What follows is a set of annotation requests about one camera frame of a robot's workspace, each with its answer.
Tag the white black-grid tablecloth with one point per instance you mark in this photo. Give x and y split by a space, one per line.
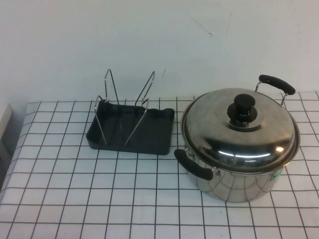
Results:
74 186

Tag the steel pot lid black knob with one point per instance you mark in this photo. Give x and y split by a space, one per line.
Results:
211 129

